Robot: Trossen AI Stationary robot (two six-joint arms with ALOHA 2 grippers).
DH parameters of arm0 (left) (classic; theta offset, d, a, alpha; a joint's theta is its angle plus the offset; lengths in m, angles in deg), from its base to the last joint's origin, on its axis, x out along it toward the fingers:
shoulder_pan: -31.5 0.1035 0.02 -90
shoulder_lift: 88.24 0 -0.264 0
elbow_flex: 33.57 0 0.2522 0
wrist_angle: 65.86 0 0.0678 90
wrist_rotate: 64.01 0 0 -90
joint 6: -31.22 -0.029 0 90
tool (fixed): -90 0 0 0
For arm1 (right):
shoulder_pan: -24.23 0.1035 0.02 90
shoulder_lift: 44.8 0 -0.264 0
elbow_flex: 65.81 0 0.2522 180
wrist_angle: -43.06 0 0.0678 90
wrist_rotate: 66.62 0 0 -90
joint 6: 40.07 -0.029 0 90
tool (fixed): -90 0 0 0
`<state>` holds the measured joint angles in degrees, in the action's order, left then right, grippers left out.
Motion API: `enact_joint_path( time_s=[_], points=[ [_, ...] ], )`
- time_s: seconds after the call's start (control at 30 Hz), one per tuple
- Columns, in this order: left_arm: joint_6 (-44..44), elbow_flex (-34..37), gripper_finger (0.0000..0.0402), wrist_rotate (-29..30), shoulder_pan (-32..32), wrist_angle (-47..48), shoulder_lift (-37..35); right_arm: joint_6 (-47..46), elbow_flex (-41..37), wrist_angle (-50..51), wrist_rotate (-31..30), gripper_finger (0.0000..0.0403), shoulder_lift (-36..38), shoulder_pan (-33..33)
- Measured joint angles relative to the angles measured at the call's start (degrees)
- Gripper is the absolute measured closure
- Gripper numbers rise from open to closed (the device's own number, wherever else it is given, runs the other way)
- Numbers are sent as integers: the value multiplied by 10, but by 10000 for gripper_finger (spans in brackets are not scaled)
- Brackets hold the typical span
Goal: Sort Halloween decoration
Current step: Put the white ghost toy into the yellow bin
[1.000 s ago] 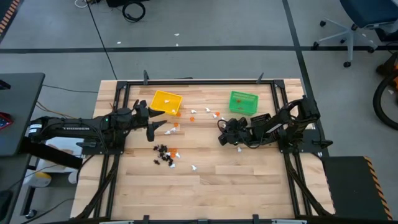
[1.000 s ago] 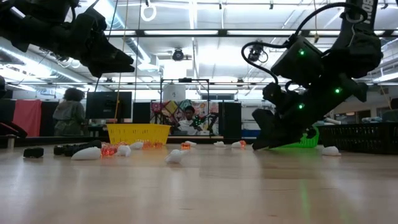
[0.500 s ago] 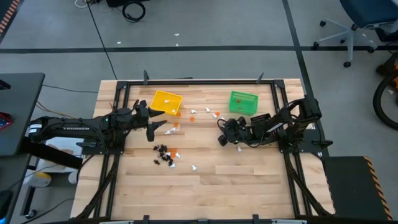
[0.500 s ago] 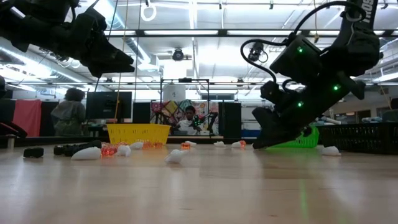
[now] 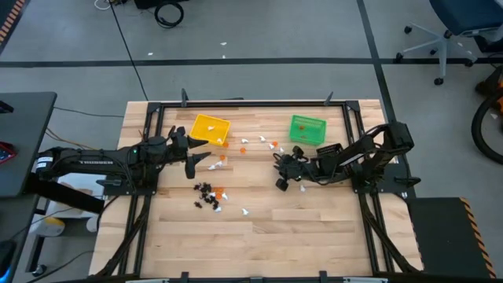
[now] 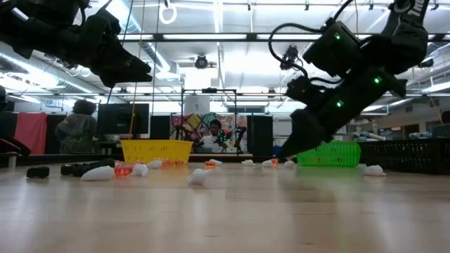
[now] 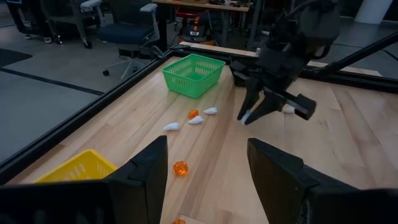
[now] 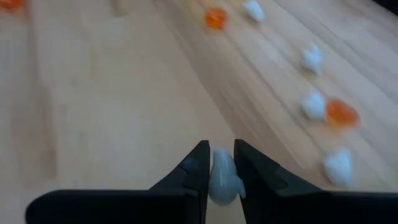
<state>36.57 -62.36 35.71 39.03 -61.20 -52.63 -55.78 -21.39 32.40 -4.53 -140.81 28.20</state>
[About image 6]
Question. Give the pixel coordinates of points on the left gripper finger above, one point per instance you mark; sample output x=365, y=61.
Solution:
x=123, y=61
x=126, y=79

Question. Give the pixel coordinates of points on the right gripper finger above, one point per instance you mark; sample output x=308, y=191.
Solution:
x=314, y=138
x=300, y=126

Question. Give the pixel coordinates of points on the small background robot arm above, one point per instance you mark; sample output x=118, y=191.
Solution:
x=239, y=135

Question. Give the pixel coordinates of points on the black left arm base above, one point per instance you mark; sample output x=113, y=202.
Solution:
x=14, y=145

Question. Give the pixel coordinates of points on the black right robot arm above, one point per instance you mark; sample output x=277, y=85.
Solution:
x=404, y=38

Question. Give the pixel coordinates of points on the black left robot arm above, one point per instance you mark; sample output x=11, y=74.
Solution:
x=52, y=5

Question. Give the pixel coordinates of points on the green plastic basket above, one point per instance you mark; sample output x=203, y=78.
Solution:
x=334, y=154

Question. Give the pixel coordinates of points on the black computer monitor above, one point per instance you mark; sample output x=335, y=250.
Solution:
x=119, y=119

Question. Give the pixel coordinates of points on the white tube bundle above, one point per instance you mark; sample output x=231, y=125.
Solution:
x=369, y=136

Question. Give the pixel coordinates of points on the black room panel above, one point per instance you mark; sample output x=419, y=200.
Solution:
x=160, y=126
x=51, y=133
x=260, y=137

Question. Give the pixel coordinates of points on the person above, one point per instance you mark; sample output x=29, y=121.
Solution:
x=212, y=142
x=75, y=130

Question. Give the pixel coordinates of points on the white board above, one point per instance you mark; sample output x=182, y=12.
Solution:
x=197, y=105

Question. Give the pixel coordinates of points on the yellow plastic basket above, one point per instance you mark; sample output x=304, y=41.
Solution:
x=156, y=151

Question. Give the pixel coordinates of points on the black plastic basket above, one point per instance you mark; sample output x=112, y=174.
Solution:
x=404, y=156

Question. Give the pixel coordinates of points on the colourful patchwork quilt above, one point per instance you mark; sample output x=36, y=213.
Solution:
x=193, y=126

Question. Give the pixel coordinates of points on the red hanging cloth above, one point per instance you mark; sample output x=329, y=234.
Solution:
x=31, y=133

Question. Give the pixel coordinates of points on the black overhead beam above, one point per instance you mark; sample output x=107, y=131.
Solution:
x=251, y=37

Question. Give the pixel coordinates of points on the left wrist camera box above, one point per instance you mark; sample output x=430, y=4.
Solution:
x=103, y=26

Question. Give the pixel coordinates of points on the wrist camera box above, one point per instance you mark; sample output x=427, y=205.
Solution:
x=103, y=26
x=330, y=49

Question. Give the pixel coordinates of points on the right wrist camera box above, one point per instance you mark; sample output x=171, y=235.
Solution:
x=330, y=49

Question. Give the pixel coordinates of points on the black ceiling camera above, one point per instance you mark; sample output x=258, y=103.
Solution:
x=426, y=63
x=290, y=54
x=201, y=62

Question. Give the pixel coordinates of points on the black table edge rail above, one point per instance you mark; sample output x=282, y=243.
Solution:
x=42, y=159

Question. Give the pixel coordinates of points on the silver metal post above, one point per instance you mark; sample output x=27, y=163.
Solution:
x=12, y=161

